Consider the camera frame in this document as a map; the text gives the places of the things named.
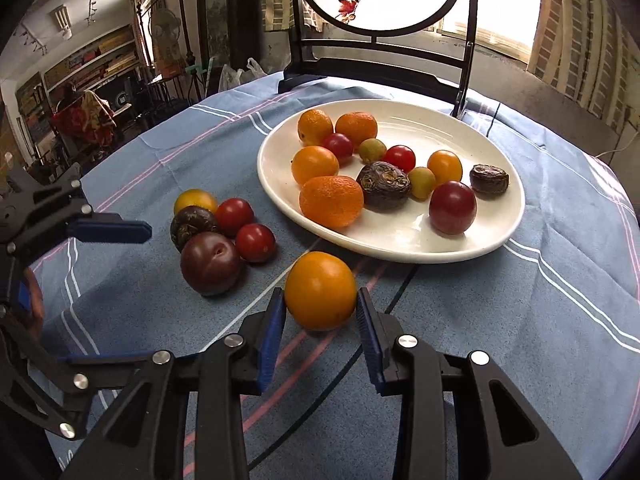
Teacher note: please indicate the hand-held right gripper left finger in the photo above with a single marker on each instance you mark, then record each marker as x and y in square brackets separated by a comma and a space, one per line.
[270, 345]

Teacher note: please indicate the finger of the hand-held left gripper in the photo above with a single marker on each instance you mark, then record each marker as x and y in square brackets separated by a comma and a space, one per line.
[110, 232]
[100, 359]

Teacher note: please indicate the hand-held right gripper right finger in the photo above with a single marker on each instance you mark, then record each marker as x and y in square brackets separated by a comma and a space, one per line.
[367, 340]

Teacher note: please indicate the orange tomato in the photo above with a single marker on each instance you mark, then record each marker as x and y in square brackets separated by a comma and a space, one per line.
[444, 167]
[320, 290]
[315, 165]

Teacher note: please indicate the white plate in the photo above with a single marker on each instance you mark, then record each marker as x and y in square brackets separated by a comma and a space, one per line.
[415, 232]

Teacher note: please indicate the large orange mandarin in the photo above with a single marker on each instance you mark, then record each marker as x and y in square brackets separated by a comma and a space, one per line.
[330, 202]

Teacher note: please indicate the dark brown water chestnut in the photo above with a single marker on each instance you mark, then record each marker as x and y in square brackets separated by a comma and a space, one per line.
[489, 179]
[382, 187]
[190, 227]

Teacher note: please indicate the dark red tomato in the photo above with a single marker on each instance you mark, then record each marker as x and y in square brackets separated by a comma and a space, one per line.
[452, 207]

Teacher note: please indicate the small yellow-green plum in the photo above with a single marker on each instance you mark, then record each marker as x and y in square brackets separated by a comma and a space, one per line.
[372, 151]
[422, 183]

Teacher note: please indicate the red cherry tomato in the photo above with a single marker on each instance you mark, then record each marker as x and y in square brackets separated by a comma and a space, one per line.
[255, 242]
[233, 215]
[400, 157]
[337, 146]

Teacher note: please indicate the small orange mandarin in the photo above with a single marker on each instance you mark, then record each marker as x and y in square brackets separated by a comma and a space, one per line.
[356, 127]

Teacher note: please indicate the orange kumquat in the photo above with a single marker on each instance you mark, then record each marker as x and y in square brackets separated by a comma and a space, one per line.
[315, 126]

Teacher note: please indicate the person's left hand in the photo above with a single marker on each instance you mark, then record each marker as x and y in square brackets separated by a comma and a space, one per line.
[35, 302]

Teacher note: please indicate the red and yellow cloth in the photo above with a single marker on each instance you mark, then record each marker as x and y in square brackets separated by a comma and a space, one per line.
[82, 117]

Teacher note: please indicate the yellow tomato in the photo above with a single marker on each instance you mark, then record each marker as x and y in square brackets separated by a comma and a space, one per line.
[195, 200]

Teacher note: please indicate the dark purple tomato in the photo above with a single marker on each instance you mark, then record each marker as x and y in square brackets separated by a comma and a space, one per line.
[210, 265]

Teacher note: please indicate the blue striped tablecloth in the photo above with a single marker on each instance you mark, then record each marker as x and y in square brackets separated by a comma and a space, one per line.
[500, 320]

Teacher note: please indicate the bookshelf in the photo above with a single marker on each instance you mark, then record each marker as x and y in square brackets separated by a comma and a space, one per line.
[85, 67]

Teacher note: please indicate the ceiling lamp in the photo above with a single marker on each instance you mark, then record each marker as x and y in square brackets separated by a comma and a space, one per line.
[62, 20]

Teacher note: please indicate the white plastic bag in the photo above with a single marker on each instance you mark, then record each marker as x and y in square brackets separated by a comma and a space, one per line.
[255, 67]
[230, 79]

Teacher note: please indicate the standing fan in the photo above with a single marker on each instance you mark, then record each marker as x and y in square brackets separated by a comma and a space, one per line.
[167, 32]

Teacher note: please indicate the dark framed painting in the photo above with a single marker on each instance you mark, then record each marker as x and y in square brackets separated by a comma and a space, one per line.
[217, 15]

